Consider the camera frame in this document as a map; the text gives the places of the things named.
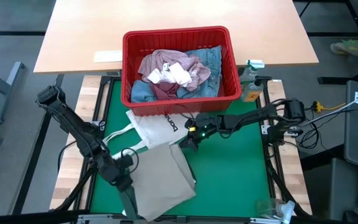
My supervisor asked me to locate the white cable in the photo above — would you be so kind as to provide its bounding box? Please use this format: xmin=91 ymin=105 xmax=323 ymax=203
xmin=308 ymin=84 xmax=358 ymax=124

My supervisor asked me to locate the pink garment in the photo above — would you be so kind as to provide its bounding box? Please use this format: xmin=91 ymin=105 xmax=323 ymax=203
xmin=137 ymin=49 xmax=212 ymax=93

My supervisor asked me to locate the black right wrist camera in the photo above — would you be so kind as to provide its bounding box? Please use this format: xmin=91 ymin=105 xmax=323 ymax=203
xmin=187 ymin=123 xmax=208 ymax=139

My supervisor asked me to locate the blue denim garment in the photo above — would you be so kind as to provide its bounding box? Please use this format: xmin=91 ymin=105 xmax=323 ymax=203
xmin=131 ymin=45 xmax=223 ymax=104

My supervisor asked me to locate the yellow extension cord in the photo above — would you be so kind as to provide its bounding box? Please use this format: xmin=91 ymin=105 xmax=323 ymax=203
xmin=311 ymin=100 xmax=347 ymax=113

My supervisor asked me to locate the dark green shirt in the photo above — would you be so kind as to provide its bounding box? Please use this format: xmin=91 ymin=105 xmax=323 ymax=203
xmin=118 ymin=184 xmax=140 ymax=220

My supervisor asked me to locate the green table mat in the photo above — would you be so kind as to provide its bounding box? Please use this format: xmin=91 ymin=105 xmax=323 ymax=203
xmin=90 ymin=77 xmax=272 ymax=217

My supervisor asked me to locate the black desk foot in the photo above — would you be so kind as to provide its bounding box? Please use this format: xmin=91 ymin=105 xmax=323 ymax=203
xmin=318 ymin=62 xmax=358 ymax=85

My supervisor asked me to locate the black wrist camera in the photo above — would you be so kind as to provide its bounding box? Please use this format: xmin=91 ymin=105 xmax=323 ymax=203
xmin=187 ymin=123 xmax=208 ymax=139
xmin=116 ymin=154 xmax=134 ymax=169

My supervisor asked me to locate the green label spray bottle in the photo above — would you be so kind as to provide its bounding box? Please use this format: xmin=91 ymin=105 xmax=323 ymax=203
xmin=239 ymin=59 xmax=265 ymax=85

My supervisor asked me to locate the person's shoe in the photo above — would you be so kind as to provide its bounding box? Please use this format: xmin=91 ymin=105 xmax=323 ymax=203
xmin=330 ymin=39 xmax=358 ymax=57

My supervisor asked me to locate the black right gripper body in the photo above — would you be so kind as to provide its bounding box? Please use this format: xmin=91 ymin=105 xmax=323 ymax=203
xmin=185 ymin=112 xmax=223 ymax=138

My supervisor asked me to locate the beige shirt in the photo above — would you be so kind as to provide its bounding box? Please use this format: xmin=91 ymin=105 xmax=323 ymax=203
xmin=126 ymin=142 xmax=197 ymax=222

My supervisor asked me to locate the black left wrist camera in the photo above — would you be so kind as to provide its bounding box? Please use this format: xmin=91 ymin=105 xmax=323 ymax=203
xmin=116 ymin=154 xmax=134 ymax=169

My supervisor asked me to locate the light wooden desk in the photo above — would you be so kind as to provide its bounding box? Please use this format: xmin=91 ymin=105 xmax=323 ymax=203
xmin=33 ymin=0 xmax=319 ymax=75

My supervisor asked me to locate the grey desk leg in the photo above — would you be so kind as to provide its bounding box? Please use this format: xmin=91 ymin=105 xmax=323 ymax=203
xmin=0 ymin=61 xmax=25 ymax=126

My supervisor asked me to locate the black cable bundle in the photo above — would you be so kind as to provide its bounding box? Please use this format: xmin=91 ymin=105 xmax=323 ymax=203
xmin=298 ymin=119 xmax=323 ymax=150

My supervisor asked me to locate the white label strip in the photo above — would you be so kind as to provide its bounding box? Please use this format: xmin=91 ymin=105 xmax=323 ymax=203
xmin=93 ymin=50 xmax=124 ymax=64

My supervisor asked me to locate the white canvas tote bag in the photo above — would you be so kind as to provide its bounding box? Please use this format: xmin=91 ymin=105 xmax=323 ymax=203
xmin=103 ymin=108 xmax=191 ymax=160

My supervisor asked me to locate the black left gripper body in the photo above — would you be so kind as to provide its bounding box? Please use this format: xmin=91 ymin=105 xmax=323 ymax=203
xmin=99 ymin=155 xmax=134 ymax=192

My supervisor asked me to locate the red plastic laundry basket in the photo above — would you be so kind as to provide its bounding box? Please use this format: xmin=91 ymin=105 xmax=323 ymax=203
xmin=121 ymin=26 xmax=243 ymax=118

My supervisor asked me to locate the clear spray bottle white nozzle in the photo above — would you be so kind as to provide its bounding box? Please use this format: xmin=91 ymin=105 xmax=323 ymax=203
xmin=256 ymin=198 xmax=296 ymax=222

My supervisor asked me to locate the white mounting plate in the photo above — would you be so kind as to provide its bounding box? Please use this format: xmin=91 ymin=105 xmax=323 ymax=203
xmin=91 ymin=120 xmax=106 ymax=131
xmin=261 ymin=124 xmax=304 ymax=138

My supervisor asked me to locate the white garment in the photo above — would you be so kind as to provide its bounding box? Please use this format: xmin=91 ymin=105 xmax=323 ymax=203
xmin=147 ymin=62 xmax=193 ymax=88

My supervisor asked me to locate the clear bottle orange label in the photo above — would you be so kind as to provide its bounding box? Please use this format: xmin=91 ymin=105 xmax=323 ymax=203
xmin=240 ymin=81 xmax=264 ymax=103

